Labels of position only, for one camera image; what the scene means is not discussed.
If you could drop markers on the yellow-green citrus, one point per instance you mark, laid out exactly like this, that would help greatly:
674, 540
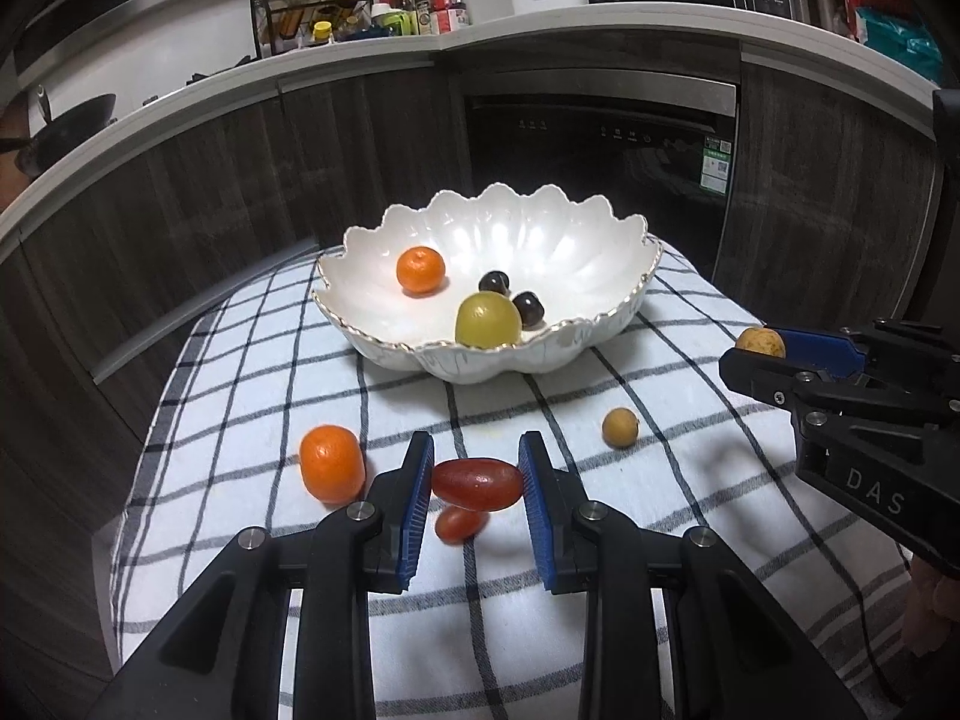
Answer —
487, 321

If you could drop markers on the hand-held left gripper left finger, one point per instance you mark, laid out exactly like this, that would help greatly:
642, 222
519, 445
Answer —
415, 510

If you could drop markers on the black stove burner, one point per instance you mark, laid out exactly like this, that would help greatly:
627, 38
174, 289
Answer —
221, 69

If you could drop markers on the black wok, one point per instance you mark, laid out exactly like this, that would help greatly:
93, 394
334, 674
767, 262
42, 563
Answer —
67, 127

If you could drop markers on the brown longan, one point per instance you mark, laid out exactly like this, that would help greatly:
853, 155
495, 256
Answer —
760, 341
620, 427

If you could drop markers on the person's right hand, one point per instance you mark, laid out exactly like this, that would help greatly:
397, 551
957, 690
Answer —
930, 607

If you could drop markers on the dark purple grape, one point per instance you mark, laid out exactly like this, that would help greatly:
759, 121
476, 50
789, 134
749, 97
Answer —
529, 309

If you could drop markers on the red cherry tomato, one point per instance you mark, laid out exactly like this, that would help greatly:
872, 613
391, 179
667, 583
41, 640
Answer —
459, 526
476, 484

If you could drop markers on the dark glass bottle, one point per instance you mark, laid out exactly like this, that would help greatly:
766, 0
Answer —
421, 9

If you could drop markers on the white scalloped bowl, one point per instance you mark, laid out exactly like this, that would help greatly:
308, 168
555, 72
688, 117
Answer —
570, 255

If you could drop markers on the white checked cloth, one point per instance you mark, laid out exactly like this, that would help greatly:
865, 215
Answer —
247, 390

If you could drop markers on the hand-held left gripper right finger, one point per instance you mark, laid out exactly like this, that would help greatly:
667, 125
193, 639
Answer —
534, 510

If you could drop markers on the black built-in dishwasher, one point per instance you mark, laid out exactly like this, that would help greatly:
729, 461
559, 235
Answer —
570, 150

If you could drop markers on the yellow cap bottle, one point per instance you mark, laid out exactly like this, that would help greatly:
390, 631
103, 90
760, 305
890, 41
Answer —
322, 31

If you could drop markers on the small orange mandarin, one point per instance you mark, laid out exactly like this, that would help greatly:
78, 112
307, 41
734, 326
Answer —
328, 463
420, 270

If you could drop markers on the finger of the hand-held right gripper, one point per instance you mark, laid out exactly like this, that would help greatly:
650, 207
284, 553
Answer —
757, 376
817, 349

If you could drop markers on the green and white container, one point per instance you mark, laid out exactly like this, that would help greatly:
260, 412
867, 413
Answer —
390, 19

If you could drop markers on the white kitchen countertop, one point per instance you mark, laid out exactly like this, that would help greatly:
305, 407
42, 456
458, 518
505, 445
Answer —
600, 19

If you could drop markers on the teal plastic bag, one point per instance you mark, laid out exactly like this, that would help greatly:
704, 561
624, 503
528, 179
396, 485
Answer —
900, 41

